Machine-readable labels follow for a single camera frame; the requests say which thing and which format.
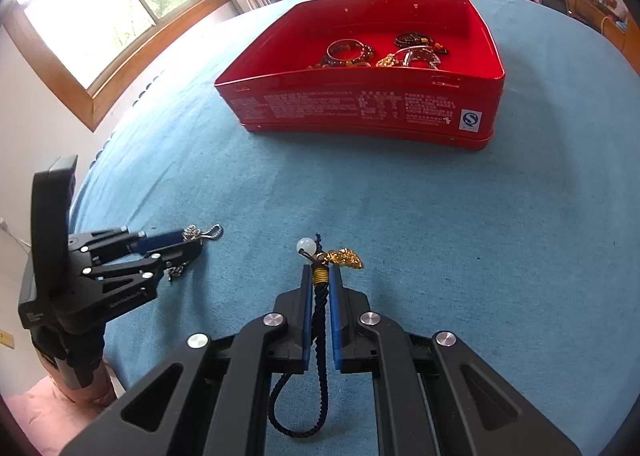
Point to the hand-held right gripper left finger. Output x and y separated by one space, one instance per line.
306 326

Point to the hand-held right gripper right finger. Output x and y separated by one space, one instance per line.
334 326

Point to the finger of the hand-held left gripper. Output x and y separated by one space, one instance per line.
160 240
175 255

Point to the red tin box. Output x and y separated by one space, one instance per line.
350 106

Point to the person's left forearm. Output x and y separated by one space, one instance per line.
90 381

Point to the blue tablecloth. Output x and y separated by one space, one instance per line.
450 211

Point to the pink cloth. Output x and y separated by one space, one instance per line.
40 421

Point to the wooden desk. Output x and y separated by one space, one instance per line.
595 16

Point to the wooden frame window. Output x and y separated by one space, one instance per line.
110 6

